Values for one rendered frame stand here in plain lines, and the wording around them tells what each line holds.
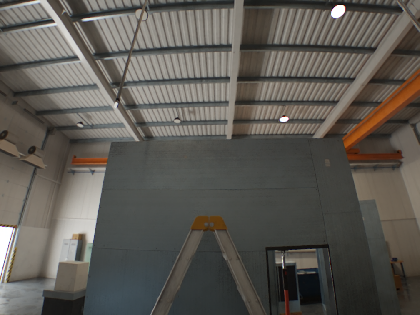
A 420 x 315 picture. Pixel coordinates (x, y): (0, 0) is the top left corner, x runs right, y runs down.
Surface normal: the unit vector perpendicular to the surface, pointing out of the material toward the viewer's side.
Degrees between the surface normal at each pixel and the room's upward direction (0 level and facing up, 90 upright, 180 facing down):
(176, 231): 90
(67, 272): 90
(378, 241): 90
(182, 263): 88
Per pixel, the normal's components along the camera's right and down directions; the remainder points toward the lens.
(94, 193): -0.04, -0.39
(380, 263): -0.38, -0.36
